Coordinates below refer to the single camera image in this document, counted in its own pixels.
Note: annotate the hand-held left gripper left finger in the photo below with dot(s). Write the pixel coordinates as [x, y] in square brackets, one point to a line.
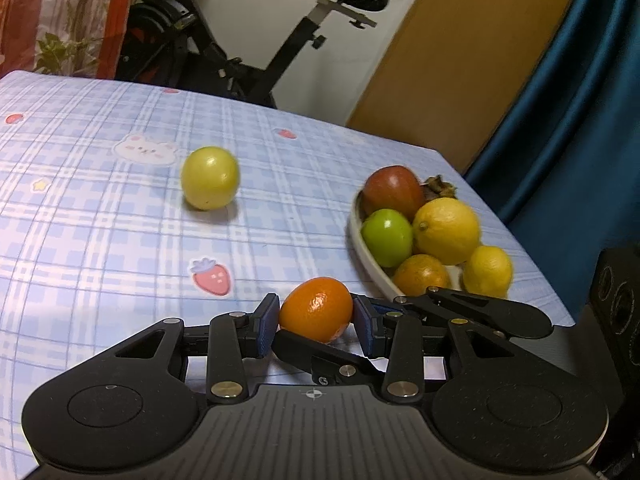
[267, 327]

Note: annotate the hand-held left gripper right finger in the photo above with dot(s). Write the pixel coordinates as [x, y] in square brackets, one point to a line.
[364, 327]

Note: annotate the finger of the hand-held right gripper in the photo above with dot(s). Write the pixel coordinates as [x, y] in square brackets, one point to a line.
[330, 360]
[460, 302]

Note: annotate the yellow lemon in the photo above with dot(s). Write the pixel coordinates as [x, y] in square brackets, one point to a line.
[447, 230]
[487, 271]

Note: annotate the dark-skinned orange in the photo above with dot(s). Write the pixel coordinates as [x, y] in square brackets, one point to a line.
[420, 275]

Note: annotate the orange mandarin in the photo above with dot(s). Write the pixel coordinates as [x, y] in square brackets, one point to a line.
[315, 312]

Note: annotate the beige round plate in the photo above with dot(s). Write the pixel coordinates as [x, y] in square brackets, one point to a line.
[372, 260]

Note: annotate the bright green apple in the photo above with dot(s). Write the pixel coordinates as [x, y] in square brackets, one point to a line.
[386, 237]

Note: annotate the dark purple mangosteen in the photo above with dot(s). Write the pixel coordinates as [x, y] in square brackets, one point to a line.
[440, 187]

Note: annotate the red apple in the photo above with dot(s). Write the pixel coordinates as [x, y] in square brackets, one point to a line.
[392, 191]

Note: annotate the blue curtain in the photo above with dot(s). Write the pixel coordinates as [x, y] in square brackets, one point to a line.
[575, 160]

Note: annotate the yellow-green apple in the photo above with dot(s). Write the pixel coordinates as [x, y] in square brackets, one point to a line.
[210, 177]

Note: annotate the blue checked tablecloth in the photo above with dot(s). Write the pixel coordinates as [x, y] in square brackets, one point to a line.
[125, 220]

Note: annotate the wooden board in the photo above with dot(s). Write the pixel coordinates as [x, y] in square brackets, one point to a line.
[475, 60]

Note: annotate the black exercise bike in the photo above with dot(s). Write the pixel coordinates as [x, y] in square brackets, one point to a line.
[210, 35]

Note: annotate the printed wall tapestry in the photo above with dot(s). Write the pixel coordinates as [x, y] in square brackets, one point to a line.
[65, 15]

